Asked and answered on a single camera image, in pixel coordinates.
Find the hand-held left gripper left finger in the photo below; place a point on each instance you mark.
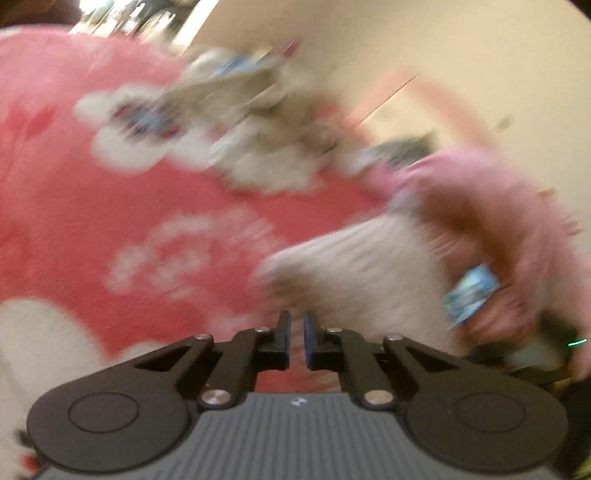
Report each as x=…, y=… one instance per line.
x=284, y=341

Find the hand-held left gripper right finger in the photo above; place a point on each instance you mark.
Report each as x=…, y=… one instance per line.
x=310, y=341

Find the beige knit sweater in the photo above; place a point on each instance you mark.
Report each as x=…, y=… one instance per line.
x=369, y=277

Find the grey garment with blue patches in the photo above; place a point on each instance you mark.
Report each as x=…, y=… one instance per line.
x=268, y=138

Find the pink floral blanket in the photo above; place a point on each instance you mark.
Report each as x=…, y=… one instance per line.
x=69, y=207

